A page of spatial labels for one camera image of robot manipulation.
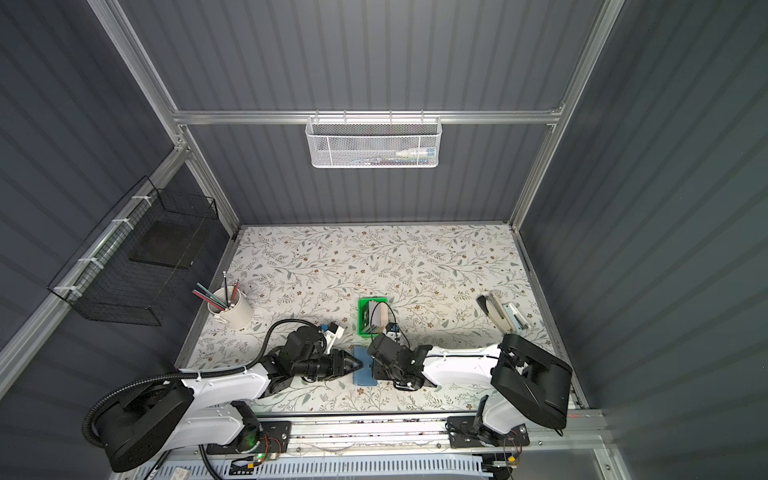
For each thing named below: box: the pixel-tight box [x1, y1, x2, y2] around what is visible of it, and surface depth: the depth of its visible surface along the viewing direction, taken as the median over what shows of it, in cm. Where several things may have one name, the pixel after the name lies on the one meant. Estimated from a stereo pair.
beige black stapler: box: [476, 291, 514, 333], surface depth 96 cm
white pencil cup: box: [207, 286, 254, 330], surface depth 90 cm
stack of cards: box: [365, 300, 389, 334], surface depth 93 cm
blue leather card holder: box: [353, 346, 377, 386], surface depth 81 cm
